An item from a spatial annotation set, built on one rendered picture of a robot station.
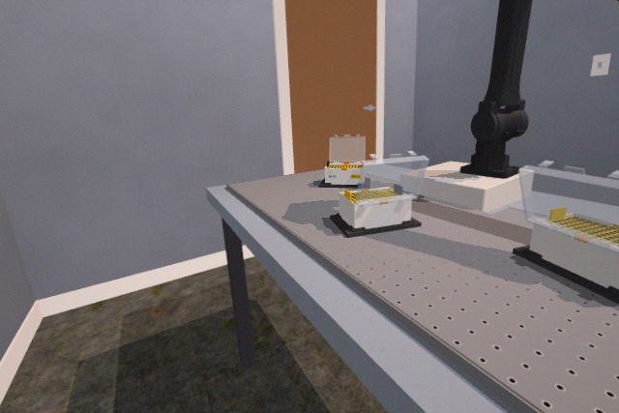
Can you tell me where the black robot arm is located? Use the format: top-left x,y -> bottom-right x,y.
460,0 -> 532,179

